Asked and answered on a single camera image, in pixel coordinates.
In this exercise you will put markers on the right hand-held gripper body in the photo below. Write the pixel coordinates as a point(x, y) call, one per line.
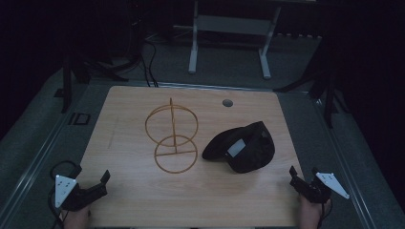
point(320, 187)

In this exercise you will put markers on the person's right hand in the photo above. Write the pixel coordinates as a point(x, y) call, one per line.
point(310, 214)

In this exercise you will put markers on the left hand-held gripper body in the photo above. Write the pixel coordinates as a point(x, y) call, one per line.
point(65, 190)

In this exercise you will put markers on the person's left hand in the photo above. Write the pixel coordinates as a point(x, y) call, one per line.
point(76, 219)

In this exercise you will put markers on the grey round table grommet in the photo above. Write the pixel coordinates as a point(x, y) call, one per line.
point(227, 102)

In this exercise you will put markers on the black cap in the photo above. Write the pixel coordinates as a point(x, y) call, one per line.
point(251, 149)

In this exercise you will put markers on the white metal desk frame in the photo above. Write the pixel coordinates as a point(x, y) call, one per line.
point(234, 25)

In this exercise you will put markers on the black metal stand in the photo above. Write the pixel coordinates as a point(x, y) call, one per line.
point(328, 92)
point(68, 79)

